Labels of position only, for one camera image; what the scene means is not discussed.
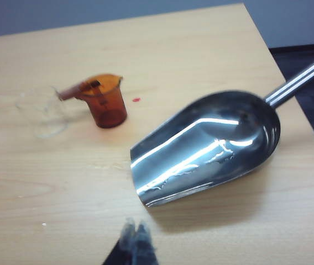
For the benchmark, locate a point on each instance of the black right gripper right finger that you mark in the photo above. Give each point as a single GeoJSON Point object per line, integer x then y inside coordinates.
{"type": "Point", "coordinates": [146, 245]}

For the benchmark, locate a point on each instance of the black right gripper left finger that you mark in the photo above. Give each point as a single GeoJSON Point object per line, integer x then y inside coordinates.
{"type": "Point", "coordinates": [123, 245]}

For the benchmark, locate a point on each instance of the amber measuring cup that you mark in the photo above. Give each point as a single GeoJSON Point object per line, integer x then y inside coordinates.
{"type": "Point", "coordinates": [107, 110]}

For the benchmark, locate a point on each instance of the stainless steel scoop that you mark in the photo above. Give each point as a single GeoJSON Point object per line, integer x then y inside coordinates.
{"type": "Point", "coordinates": [215, 143]}

